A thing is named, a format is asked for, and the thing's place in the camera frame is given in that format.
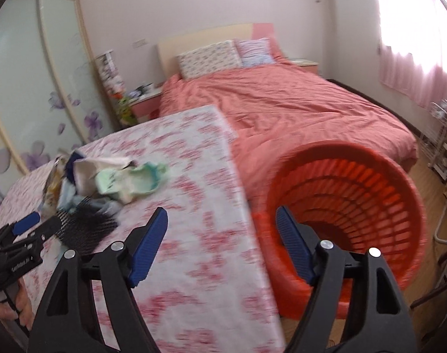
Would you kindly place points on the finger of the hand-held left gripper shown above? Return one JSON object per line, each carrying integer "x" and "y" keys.
{"x": 26, "y": 223}

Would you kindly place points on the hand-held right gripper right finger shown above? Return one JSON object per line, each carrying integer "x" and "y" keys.
{"x": 291, "y": 242}

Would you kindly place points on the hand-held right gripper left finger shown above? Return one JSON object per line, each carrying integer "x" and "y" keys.
{"x": 149, "y": 246}

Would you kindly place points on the black mesh garment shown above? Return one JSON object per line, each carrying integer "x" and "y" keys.
{"x": 85, "y": 228}

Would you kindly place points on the navy and teal cloth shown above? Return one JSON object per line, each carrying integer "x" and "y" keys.
{"x": 71, "y": 169}

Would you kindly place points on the orange plastic slotted basket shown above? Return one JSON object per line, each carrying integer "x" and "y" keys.
{"x": 355, "y": 191}

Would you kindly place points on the person's left hand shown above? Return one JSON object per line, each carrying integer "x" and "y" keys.
{"x": 23, "y": 301}

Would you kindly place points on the yellow snack wrapper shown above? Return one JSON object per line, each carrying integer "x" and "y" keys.
{"x": 54, "y": 184}

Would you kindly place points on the green and white sock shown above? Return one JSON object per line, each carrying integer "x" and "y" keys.
{"x": 135, "y": 184}

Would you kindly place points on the red floral tablecloth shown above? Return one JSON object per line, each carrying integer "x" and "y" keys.
{"x": 194, "y": 191}

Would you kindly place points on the cream folded cloth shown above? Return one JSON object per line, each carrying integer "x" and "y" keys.
{"x": 94, "y": 171}

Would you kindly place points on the pink nightstand with mugs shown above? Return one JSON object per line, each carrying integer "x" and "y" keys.
{"x": 146, "y": 104}

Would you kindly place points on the flower print sliding wardrobe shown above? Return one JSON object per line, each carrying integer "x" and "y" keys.
{"x": 24, "y": 81}

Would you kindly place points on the salmon bed cover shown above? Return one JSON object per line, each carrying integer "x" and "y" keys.
{"x": 300, "y": 99}

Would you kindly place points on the plush toy display tube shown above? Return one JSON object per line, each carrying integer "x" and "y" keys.
{"x": 113, "y": 77}

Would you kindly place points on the low pink bedside table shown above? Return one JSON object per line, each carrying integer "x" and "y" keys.
{"x": 306, "y": 65}

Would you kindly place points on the pink striped pillow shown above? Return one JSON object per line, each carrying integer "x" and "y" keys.
{"x": 254, "y": 51}

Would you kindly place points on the white floral pillow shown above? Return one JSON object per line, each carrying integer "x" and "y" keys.
{"x": 208, "y": 59}

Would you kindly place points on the pink curtain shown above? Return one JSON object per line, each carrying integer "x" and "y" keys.
{"x": 411, "y": 73}

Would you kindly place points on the cream wooden headboard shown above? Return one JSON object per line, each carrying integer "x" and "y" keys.
{"x": 194, "y": 38}

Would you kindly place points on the dark chair frame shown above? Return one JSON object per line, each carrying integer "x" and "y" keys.
{"x": 440, "y": 286}

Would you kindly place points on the white wall outlet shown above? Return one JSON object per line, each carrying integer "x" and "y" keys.
{"x": 139, "y": 43}

